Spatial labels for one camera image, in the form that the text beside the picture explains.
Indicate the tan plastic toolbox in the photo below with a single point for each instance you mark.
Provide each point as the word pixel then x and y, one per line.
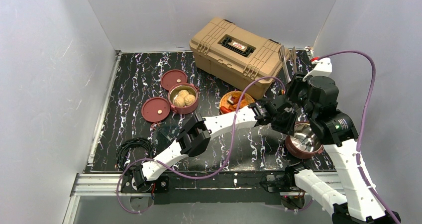
pixel 238 57

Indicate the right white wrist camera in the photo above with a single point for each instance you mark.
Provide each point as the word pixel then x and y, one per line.
pixel 323 67

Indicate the fried chicken pieces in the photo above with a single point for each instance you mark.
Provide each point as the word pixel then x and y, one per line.
pixel 234 101

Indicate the red round lid rear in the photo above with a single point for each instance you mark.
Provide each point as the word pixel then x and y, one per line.
pixel 172 78

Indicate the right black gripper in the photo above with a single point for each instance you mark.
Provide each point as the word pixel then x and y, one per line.
pixel 294 85

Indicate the red round lid front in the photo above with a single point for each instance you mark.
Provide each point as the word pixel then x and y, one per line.
pixel 155 109

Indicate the dark transparent round lid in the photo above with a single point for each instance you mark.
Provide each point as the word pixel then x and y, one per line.
pixel 163 136

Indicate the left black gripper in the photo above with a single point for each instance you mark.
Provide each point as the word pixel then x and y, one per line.
pixel 285 116

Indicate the metal food tongs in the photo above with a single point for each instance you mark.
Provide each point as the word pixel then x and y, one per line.
pixel 288 58

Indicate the red steel lunch bowl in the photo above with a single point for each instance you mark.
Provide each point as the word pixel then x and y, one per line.
pixel 303 144
pixel 173 92

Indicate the steamed bun front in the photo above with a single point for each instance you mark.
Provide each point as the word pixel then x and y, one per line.
pixel 179 101

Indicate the steamed bun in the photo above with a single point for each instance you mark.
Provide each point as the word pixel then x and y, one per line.
pixel 179 101
pixel 183 93
pixel 189 99

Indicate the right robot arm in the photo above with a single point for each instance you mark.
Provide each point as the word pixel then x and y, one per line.
pixel 360 203

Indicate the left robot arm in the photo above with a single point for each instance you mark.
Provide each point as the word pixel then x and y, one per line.
pixel 198 131

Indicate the red round lid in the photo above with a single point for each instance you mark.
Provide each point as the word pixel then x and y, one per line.
pixel 155 109
pixel 172 78

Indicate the red sausage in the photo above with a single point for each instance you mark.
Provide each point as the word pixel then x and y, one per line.
pixel 225 110

